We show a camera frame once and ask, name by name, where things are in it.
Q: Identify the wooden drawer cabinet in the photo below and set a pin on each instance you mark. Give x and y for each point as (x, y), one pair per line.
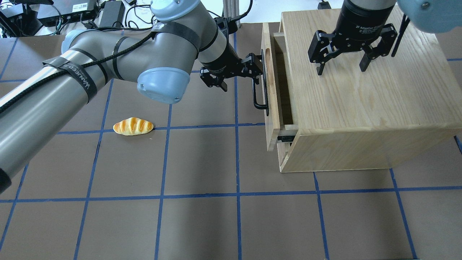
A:
(348, 119)

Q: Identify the toy bread loaf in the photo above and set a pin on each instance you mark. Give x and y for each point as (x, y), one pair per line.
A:
(133, 126)

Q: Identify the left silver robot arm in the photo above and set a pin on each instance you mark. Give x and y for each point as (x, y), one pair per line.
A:
(160, 63)

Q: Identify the black power adapter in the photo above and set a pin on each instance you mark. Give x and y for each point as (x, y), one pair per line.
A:
(112, 15)

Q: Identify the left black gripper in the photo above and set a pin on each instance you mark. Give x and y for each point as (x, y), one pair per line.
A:
(219, 61)

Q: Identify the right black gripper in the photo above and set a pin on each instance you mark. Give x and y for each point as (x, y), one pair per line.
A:
(362, 22)

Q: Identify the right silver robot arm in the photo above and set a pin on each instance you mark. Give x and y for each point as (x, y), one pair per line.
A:
(429, 16)

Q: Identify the wooden drawer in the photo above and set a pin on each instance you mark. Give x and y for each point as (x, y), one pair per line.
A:
(283, 149)
(280, 122)

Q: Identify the aluminium frame post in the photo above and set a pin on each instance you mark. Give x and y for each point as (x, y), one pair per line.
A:
(231, 8)

